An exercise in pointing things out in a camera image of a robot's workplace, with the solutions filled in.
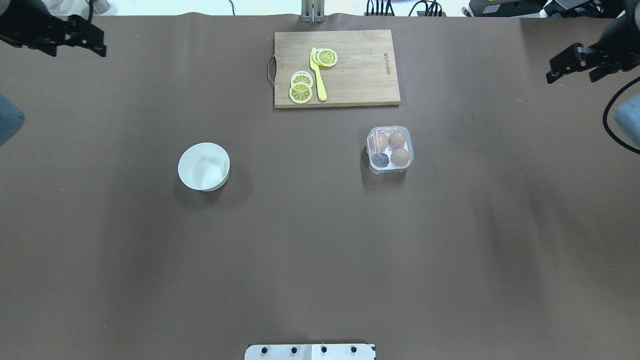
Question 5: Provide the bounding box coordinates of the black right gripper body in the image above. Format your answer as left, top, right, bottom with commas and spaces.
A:
592, 10, 640, 71

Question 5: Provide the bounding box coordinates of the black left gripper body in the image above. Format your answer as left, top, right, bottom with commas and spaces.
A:
0, 0, 67, 49

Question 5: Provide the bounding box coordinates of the clear plastic egg box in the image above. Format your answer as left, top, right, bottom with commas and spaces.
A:
365, 125, 415, 174

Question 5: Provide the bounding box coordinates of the brown egg from bowl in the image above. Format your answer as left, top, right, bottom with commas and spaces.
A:
370, 131, 388, 153

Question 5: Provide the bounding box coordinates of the brown egg front left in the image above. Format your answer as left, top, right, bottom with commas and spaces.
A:
387, 131, 407, 150

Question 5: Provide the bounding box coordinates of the brown egg rear left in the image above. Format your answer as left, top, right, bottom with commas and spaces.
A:
390, 148, 410, 167

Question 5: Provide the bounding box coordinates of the power strip with plugs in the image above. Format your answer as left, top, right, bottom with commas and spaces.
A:
363, 0, 446, 18

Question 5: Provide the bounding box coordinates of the white bowl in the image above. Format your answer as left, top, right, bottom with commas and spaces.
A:
177, 142, 231, 192

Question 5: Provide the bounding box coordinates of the lemon slice middle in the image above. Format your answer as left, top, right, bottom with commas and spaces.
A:
290, 70, 314, 87

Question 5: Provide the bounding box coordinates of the wooden cutting board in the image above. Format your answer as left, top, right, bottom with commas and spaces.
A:
274, 29, 402, 109

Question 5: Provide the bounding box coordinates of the yellow plastic knife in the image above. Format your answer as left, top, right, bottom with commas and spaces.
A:
309, 47, 328, 102

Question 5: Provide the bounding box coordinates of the lemon slice under near knife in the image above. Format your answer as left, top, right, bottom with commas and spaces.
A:
312, 48, 324, 67

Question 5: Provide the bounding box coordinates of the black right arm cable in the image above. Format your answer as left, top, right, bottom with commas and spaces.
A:
602, 76, 640, 153

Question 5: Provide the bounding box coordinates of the metal board handle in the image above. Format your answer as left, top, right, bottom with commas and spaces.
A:
266, 54, 277, 88

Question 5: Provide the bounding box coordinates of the aluminium frame post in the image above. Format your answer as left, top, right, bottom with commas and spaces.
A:
300, 0, 326, 24

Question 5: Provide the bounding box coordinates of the white metal mount base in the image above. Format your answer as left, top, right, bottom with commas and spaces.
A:
244, 342, 377, 360

